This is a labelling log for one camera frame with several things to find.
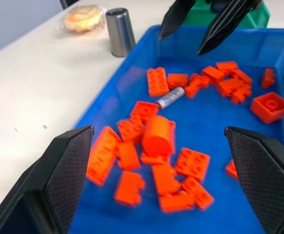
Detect silver metal cylinder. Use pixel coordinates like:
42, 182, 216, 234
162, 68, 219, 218
105, 7, 137, 58

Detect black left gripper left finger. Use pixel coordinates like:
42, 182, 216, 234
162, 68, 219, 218
0, 125, 95, 234

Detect blue plastic bin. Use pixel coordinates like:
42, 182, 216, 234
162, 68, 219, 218
67, 24, 284, 234

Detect black background object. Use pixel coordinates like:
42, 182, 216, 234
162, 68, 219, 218
60, 0, 78, 10

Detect orange eight-stud building brick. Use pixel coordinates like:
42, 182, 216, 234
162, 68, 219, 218
146, 66, 170, 98

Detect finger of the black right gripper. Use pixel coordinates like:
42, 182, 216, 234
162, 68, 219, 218
196, 0, 264, 56
159, 0, 197, 39

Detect long orange building brick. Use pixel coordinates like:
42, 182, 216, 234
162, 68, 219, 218
85, 126, 122, 187

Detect wrapped round bread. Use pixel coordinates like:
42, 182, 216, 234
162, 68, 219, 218
56, 4, 108, 38

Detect green plastic bin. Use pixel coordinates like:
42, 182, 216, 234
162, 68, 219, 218
181, 0, 271, 29

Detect orange plastic cylinder block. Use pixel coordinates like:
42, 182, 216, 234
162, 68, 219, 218
142, 115, 176, 157

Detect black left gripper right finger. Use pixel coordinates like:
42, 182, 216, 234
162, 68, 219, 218
224, 126, 284, 234

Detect silver AA battery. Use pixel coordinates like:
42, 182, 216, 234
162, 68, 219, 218
156, 86, 185, 109

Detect large orange square brick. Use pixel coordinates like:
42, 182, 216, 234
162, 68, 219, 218
249, 92, 284, 124

